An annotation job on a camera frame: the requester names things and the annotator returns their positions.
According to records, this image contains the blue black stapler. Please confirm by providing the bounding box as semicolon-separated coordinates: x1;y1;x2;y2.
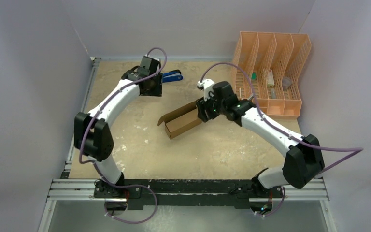
162;69;184;83

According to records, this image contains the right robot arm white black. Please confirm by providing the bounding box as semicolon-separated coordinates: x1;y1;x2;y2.
196;79;325;197

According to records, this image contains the white bottle in organizer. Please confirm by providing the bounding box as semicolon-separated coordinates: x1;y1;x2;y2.
266;69;275;88

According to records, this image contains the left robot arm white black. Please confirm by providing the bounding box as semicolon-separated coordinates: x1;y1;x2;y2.
74;55;163;198

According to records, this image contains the orange plastic file organizer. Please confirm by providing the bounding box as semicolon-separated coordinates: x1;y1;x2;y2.
231;31;312;119

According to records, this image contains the grey round item in organizer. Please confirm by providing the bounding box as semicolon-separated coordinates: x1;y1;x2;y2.
282;76;292;91

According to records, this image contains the brown cardboard box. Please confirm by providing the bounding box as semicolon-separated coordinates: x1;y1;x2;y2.
157;101;202;139

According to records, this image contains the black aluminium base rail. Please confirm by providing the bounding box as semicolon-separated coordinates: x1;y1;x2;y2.
47;179;329;211

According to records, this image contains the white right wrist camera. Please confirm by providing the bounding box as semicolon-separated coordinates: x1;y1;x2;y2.
197;79;215;101

